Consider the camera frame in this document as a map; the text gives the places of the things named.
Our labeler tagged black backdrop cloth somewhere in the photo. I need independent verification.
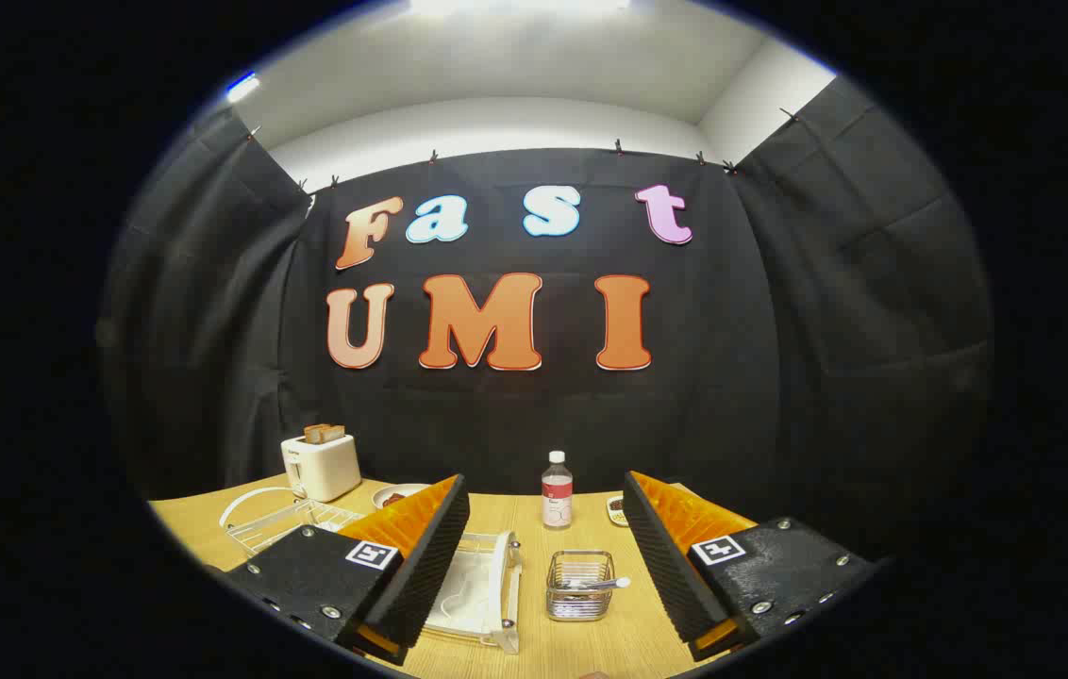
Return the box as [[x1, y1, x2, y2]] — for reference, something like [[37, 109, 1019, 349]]
[[100, 80, 995, 567]]

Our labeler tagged clear bottle with red label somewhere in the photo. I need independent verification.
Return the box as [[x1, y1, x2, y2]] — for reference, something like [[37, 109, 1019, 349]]
[[542, 451, 574, 530]]

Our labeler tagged white round plate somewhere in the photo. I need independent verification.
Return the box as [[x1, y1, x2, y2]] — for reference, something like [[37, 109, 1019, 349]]
[[372, 483, 431, 510]]

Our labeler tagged long ceiling light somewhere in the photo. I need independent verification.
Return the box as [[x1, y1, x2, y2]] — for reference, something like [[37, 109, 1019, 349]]
[[409, 0, 631, 16]]

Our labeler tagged white toaster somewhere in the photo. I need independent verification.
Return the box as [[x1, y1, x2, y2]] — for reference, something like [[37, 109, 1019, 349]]
[[281, 434, 362, 503]]

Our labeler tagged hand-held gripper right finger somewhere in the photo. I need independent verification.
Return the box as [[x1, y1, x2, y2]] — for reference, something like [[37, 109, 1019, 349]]
[[624, 471, 877, 663]]

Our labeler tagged metal wire basket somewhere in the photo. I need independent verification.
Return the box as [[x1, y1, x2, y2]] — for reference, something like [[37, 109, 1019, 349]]
[[545, 551, 616, 622]]

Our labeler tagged white wire dish rack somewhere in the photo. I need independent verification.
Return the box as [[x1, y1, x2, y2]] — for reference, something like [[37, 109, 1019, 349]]
[[219, 486, 524, 654]]

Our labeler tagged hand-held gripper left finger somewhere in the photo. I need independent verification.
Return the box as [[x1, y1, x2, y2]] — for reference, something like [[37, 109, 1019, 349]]
[[225, 473, 472, 667]]

